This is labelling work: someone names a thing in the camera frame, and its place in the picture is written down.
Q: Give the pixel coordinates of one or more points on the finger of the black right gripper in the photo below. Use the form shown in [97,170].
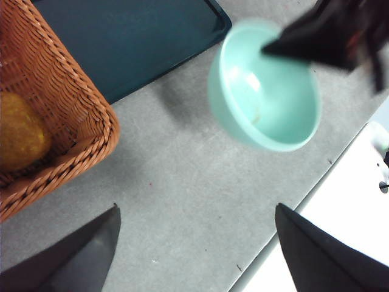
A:
[378,36]
[322,36]

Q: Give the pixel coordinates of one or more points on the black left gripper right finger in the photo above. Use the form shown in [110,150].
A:
[322,261]

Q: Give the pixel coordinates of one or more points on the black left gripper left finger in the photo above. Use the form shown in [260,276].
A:
[73,261]

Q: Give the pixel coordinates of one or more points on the teal ribbed bowl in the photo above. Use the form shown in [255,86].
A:
[273,106]

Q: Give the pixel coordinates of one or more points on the fuzzy brown-yellow kiwi fruit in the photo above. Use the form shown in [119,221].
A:
[21,134]

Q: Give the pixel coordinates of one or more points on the brown wicker basket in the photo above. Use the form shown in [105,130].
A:
[60,91]

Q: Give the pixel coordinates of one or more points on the dark rectangular tray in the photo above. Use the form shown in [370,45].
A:
[127,42]

